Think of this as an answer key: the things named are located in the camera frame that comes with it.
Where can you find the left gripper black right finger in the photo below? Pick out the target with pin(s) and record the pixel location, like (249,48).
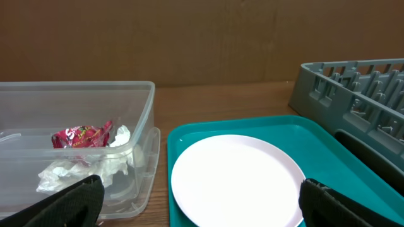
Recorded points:
(322,206)

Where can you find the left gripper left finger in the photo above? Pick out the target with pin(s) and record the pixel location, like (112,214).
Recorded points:
(78,205)

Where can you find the white napkin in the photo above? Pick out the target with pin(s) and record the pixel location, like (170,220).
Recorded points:
(59,174)

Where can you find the red foil wrapper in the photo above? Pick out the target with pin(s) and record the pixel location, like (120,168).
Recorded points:
(85,136)

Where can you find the white plate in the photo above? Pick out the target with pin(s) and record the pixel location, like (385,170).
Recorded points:
(234,180)

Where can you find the grey dishwasher rack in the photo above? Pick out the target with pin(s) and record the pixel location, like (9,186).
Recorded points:
(361,104)

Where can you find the teal serving tray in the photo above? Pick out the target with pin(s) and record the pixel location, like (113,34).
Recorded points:
(318,154)

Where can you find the clear plastic bin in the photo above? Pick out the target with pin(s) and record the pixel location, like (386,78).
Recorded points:
(31,112)

